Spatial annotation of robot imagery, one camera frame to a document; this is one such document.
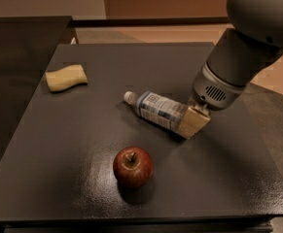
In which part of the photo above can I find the yellow sponge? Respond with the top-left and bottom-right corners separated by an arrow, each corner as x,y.
46,64 -> 88,92

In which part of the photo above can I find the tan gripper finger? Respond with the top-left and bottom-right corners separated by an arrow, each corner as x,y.
176,104 -> 211,139

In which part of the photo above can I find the red apple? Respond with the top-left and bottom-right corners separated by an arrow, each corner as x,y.
113,147 -> 154,189

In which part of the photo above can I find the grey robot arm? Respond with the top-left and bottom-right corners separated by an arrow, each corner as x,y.
176,0 -> 283,139

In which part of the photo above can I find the dark side table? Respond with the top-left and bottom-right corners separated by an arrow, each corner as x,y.
0,16 -> 77,160

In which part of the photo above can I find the clear plastic bottle blue label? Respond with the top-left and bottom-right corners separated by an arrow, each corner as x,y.
124,91 -> 187,132

